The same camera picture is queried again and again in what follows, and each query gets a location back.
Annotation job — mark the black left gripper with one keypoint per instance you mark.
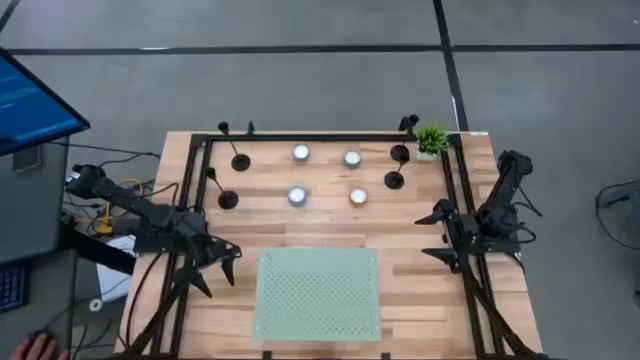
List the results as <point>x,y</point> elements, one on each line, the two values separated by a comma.
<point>210,250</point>

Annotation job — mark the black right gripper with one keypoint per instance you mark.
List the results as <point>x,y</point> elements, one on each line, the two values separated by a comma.
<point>465,232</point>

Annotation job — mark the tall black candlestick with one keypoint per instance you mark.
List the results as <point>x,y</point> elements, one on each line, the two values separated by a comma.
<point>240,162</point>
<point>228,199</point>
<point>394,180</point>
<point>400,153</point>

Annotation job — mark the green perforated metal shelf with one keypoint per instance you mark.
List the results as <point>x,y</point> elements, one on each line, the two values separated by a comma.
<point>320,295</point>

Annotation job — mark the pale blue swirl candle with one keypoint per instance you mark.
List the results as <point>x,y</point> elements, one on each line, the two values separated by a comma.
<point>297,196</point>

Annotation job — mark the blue white patterned candle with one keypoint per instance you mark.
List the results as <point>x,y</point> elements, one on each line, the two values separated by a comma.
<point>352,159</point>

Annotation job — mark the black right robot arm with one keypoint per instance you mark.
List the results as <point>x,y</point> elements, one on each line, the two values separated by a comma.
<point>505,190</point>

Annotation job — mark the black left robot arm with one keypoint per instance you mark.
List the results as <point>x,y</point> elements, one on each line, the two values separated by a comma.
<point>125,200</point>

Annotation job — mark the green plant in white pot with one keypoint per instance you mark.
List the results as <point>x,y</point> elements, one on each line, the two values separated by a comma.
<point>431,141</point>

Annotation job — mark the white paper sheet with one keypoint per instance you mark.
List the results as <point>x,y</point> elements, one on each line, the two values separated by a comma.
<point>112,285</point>

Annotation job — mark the yellow clamp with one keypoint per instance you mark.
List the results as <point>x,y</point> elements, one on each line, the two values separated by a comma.
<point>104,225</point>

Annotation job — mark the white tape roll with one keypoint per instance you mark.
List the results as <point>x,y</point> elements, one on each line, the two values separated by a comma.
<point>91,305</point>

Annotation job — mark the person's hand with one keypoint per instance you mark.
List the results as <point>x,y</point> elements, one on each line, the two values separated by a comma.
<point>37,350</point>

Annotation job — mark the dark grey desk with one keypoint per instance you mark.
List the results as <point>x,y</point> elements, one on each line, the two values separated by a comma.
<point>30,210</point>

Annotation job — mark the black keyboard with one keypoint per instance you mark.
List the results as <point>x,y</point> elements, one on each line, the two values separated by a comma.
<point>11,287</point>

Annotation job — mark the computer monitor with blue screen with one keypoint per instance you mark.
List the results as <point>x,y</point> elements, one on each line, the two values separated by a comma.
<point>30,105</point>

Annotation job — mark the black aluminium frame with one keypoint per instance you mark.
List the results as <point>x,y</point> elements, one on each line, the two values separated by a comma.
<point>325,137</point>

